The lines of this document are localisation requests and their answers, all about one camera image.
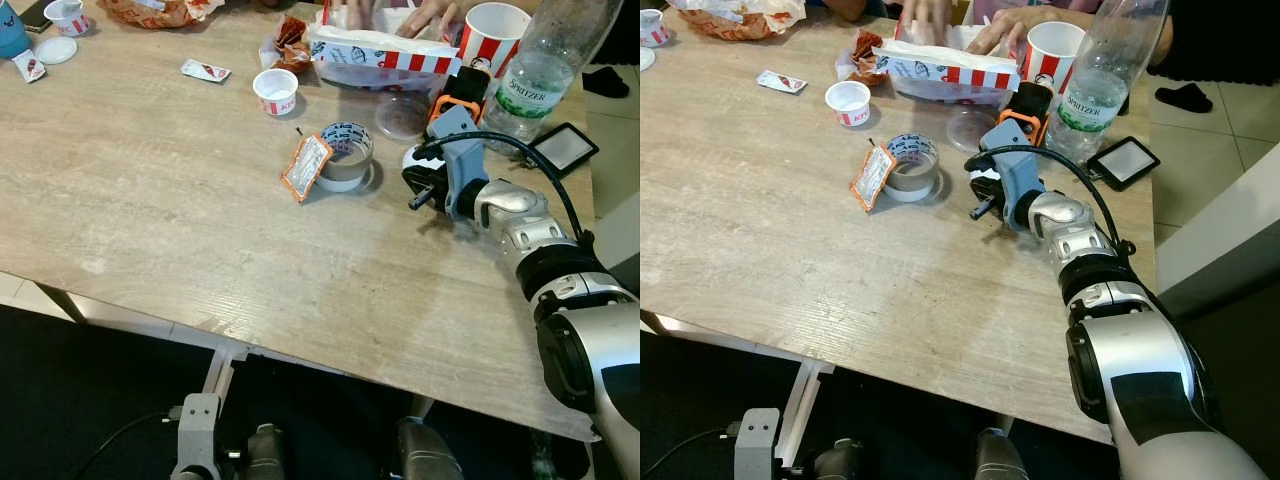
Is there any clear plastic lid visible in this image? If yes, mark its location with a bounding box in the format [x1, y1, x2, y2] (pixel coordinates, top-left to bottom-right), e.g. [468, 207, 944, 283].
[945, 105, 1001, 153]
[375, 93, 433, 141]

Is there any clear tape roll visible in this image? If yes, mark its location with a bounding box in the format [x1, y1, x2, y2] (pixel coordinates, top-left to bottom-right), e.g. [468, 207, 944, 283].
[885, 132, 941, 204]
[318, 121, 375, 193]

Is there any orange black gadget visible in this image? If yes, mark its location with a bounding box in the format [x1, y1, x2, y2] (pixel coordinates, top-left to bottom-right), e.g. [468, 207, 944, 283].
[430, 62, 498, 129]
[995, 80, 1056, 146]

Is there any orange torn sauce sachet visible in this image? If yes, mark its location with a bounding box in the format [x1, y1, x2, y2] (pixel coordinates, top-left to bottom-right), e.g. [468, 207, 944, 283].
[281, 135, 334, 205]
[850, 145, 899, 213]

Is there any KFC striped food tray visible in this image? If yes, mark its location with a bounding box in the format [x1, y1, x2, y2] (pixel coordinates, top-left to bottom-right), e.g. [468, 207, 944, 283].
[875, 0, 1023, 106]
[305, 0, 466, 93]

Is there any large clear water bottle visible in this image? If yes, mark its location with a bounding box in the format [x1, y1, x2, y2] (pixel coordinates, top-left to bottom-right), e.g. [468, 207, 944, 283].
[480, 0, 623, 143]
[1045, 0, 1171, 166]

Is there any KFC striped paper cup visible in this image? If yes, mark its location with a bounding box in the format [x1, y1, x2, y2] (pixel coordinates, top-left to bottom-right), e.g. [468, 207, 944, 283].
[457, 2, 532, 79]
[1020, 20, 1088, 93]

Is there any person in pink shirt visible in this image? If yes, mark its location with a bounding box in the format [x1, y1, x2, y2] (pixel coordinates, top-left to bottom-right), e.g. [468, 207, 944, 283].
[325, 0, 641, 98]
[900, 0, 1280, 114]

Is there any crumpled red wrapper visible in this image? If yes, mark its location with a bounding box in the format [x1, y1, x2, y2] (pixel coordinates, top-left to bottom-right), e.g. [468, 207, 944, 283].
[262, 15, 313, 73]
[850, 30, 893, 86]

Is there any light wooden table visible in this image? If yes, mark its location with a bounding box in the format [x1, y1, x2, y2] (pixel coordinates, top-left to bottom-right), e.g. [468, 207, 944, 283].
[0, 0, 613, 443]
[640, 0, 1161, 446]

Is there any white sauce sachet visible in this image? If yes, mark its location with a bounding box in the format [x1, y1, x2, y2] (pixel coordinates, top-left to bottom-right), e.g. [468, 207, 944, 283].
[180, 59, 232, 83]
[12, 48, 48, 84]
[756, 69, 808, 95]

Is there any robot right leg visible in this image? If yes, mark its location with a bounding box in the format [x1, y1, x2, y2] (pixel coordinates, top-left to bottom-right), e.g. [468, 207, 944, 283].
[975, 427, 1033, 480]
[395, 418, 466, 480]

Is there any robot leg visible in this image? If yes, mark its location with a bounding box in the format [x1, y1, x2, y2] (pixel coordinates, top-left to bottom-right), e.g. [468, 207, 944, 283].
[245, 425, 291, 480]
[395, 418, 466, 480]
[975, 427, 1033, 480]
[815, 438, 866, 480]

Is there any paper lined chicken basket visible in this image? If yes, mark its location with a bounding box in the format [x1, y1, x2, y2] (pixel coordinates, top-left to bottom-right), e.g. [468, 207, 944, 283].
[672, 0, 806, 41]
[97, 0, 226, 31]

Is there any robot left leg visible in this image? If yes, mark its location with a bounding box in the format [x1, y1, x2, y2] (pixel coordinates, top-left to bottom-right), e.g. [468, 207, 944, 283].
[245, 425, 291, 480]
[815, 438, 866, 480]

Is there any blue mug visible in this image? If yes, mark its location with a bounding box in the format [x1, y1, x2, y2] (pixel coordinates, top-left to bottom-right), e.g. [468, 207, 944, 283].
[0, 0, 33, 59]

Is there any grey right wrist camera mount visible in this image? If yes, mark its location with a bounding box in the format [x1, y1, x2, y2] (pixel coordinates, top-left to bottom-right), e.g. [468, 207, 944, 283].
[430, 105, 493, 223]
[985, 118, 1048, 233]

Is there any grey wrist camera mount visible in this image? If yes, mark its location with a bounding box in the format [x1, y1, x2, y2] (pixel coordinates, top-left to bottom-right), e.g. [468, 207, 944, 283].
[430, 105, 493, 223]
[735, 408, 783, 480]
[985, 118, 1048, 233]
[170, 393, 223, 480]

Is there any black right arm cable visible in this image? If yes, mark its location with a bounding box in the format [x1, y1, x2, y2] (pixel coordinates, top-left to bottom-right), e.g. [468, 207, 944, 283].
[415, 130, 593, 251]
[978, 143, 1136, 263]

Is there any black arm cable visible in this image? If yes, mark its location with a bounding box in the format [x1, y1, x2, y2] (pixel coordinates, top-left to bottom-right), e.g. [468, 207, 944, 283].
[648, 428, 746, 480]
[75, 410, 181, 480]
[415, 130, 593, 251]
[978, 143, 1136, 263]

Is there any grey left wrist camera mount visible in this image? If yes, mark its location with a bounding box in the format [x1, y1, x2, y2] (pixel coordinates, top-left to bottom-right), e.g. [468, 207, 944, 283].
[735, 408, 783, 480]
[170, 393, 223, 480]

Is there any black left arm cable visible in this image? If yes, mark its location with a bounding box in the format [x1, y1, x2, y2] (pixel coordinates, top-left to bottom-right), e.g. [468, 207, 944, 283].
[648, 428, 746, 480]
[75, 410, 181, 480]

